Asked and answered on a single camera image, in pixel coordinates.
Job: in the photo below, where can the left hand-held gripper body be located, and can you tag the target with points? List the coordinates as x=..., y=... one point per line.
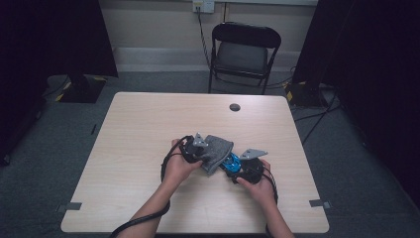
x=191, y=150

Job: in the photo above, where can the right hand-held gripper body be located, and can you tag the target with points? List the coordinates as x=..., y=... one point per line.
x=252, y=170

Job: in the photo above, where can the blue toy car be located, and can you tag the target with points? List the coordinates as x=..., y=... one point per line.
x=232, y=162

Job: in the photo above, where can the grey towel cloth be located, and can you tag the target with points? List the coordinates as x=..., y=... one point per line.
x=216, y=150

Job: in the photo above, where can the person's left hand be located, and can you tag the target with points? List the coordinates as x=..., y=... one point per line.
x=176, y=168

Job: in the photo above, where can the person's right hand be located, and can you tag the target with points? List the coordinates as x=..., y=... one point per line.
x=262, y=191

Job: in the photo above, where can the grey tape strip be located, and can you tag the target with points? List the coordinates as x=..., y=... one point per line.
x=320, y=204
x=69, y=207

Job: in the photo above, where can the black stand base yellow tape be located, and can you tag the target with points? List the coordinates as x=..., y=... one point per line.
x=307, y=95
x=82, y=92

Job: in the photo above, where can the small black floor strip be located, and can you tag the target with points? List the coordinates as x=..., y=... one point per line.
x=93, y=129

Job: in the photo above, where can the black folding chair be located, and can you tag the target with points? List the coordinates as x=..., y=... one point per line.
x=242, y=58

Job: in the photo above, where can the black curtain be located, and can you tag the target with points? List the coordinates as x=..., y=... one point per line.
x=49, y=33
x=379, y=66

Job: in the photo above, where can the white wall socket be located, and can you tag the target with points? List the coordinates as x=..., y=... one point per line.
x=204, y=6

